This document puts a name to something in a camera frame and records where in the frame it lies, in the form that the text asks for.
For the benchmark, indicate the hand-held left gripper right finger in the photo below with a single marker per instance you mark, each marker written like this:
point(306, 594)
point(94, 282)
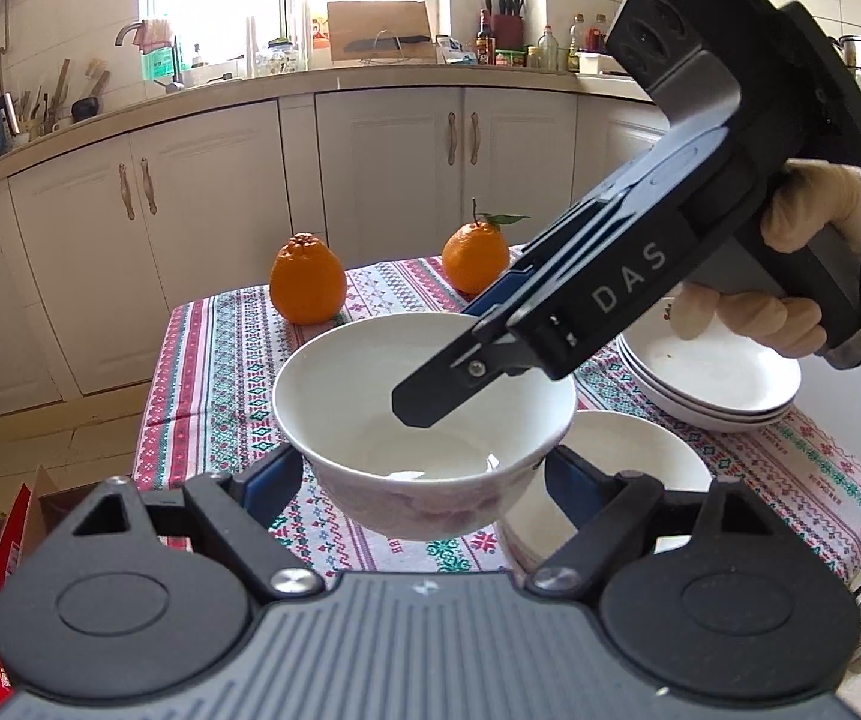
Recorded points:
point(569, 484)

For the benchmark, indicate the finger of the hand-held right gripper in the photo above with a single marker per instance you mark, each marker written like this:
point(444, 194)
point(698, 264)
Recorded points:
point(445, 386)
point(498, 296)

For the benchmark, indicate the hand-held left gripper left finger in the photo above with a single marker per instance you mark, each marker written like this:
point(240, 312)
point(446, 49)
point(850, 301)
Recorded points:
point(273, 484)

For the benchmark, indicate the white bowl with pink flowers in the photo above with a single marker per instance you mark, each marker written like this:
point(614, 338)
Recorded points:
point(640, 465)
point(340, 390)

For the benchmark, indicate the person's right hand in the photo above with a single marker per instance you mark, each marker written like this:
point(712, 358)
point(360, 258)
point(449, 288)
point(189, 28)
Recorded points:
point(813, 202)

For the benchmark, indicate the orange with green leaves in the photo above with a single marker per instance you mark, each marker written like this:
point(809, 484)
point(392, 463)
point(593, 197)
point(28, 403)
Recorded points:
point(475, 259)

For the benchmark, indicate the patterned striped tablecloth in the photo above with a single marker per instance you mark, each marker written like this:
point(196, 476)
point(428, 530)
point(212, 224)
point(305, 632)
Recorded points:
point(228, 390)

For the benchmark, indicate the orange with bumpy top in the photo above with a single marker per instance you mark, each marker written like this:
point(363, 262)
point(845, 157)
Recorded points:
point(308, 281)

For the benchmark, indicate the clear glass bottle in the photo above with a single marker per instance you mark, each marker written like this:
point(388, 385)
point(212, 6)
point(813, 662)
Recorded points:
point(547, 51)

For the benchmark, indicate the brown cardboard box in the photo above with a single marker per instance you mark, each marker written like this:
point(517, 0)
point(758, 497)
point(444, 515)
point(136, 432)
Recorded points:
point(55, 495)

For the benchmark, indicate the kitchen countertop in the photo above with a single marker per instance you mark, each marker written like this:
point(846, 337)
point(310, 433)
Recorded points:
point(400, 77)

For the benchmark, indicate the dark sauce bottle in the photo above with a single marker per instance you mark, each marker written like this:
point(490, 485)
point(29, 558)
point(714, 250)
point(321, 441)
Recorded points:
point(485, 41)

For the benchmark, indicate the knife block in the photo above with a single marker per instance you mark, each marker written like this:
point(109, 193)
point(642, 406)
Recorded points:
point(507, 26)

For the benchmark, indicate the white kitchen cabinet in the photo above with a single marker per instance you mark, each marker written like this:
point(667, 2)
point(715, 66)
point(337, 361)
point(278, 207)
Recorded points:
point(213, 202)

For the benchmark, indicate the wooden cutting board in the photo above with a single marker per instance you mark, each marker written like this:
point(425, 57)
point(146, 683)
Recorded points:
point(385, 22)

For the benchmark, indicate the glass jar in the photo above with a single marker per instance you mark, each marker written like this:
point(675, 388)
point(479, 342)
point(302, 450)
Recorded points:
point(278, 58)

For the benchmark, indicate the metal faucet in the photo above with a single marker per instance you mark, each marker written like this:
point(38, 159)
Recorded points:
point(171, 67)

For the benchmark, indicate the kitchen utensils in holder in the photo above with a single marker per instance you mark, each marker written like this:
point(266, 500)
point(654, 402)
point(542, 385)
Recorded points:
point(48, 109)

